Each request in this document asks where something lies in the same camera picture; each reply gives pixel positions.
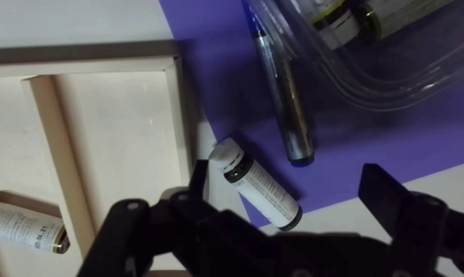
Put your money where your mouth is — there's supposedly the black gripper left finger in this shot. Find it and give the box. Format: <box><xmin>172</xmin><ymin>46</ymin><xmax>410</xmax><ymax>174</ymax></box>
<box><xmin>77</xmin><ymin>159</ymin><xmax>275</xmax><ymax>277</ymax></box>

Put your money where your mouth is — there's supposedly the white battery in tray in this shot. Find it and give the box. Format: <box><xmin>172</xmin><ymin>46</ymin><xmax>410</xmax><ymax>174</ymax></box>
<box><xmin>0</xmin><ymin>202</ymin><xmax>71</xmax><ymax>254</ymax></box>

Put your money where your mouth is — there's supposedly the white battery beside tray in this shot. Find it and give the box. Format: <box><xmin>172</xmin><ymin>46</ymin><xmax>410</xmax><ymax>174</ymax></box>
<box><xmin>210</xmin><ymin>139</ymin><xmax>303</xmax><ymax>231</ymax></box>

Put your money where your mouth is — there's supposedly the purple mat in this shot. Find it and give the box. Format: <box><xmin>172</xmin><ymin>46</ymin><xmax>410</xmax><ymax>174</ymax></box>
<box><xmin>160</xmin><ymin>0</ymin><xmax>464</xmax><ymax>211</ymax></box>

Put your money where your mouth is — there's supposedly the blue marker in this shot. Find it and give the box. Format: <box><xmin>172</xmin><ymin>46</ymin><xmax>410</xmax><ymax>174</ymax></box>
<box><xmin>241</xmin><ymin>0</ymin><xmax>315</xmax><ymax>166</ymax></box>

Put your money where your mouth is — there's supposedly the clear plastic container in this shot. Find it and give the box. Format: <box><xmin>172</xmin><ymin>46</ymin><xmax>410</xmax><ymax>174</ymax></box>
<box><xmin>250</xmin><ymin>0</ymin><xmax>464</xmax><ymax>111</ymax></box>

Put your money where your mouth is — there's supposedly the wooden divided tray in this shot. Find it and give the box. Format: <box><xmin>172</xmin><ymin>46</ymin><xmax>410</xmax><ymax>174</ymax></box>
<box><xmin>0</xmin><ymin>42</ymin><xmax>192</xmax><ymax>277</ymax></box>

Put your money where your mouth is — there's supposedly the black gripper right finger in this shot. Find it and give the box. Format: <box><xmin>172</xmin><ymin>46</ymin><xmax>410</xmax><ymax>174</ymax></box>
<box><xmin>358</xmin><ymin>163</ymin><xmax>464</xmax><ymax>277</ymax></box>

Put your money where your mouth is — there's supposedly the white battery in container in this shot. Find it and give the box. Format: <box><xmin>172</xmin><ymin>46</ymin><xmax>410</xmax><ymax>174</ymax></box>
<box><xmin>299</xmin><ymin>0</ymin><xmax>361</xmax><ymax>50</ymax></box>

